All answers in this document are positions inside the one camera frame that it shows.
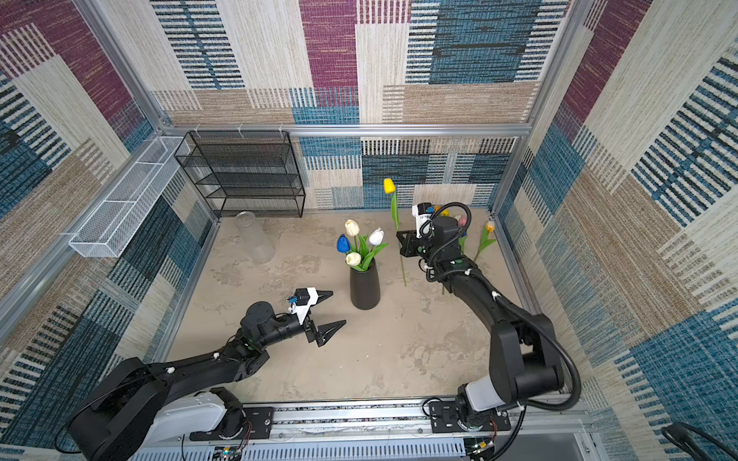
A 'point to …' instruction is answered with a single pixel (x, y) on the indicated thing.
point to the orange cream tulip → (485, 241)
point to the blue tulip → (343, 244)
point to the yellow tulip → (389, 185)
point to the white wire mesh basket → (108, 230)
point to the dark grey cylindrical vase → (365, 288)
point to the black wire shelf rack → (245, 174)
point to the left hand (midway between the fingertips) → (337, 304)
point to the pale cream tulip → (353, 258)
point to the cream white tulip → (353, 229)
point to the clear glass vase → (254, 238)
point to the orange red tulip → (437, 207)
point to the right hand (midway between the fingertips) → (397, 237)
